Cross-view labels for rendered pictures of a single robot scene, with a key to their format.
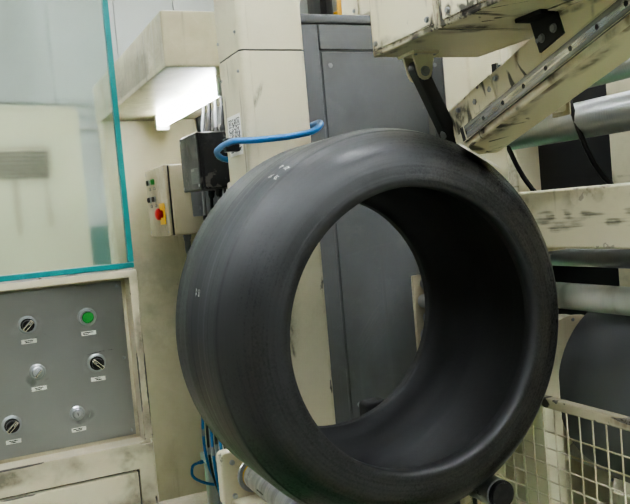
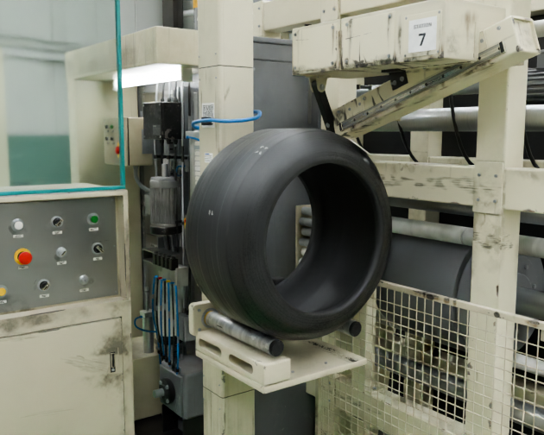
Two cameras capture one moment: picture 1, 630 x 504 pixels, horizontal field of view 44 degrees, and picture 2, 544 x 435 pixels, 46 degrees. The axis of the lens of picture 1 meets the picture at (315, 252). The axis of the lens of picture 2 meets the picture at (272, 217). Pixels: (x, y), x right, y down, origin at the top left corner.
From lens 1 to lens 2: 0.63 m
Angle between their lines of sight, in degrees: 13
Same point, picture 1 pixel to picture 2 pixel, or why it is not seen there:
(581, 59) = (415, 99)
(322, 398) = not seen: hidden behind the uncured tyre
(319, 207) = (285, 172)
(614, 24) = (435, 85)
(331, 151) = (289, 141)
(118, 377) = (110, 258)
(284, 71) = (242, 79)
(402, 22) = (315, 59)
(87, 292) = (94, 203)
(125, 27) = not seen: outside the picture
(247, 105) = (220, 99)
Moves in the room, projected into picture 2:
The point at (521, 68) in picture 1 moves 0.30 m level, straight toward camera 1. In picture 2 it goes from (380, 96) to (392, 90)
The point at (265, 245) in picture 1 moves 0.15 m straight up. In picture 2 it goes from (256, 190) to (256, 128)
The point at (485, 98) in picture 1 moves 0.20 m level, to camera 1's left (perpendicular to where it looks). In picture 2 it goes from (357, 108) to (294, 108)
